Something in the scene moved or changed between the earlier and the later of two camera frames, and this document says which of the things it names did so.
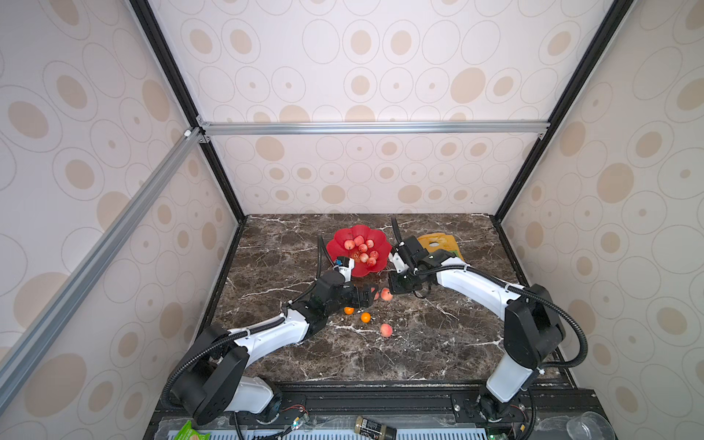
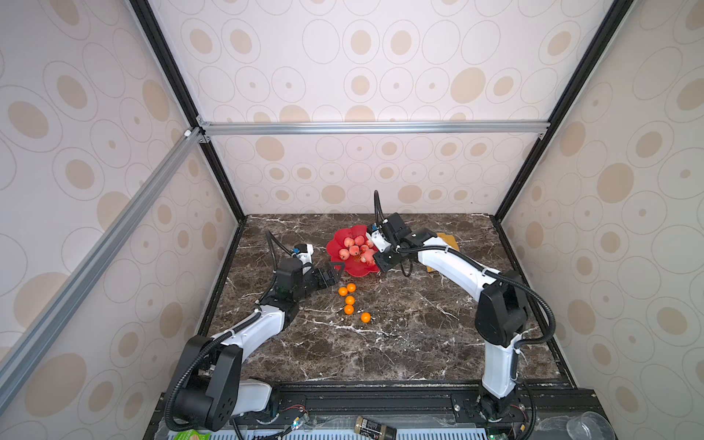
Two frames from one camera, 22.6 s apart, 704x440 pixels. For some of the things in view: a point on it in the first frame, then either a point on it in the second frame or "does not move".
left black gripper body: [356, 300] → [317, 281]
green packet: [187, 433] does not move
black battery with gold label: [376, 430] does not move
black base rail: [414, 406] does not move
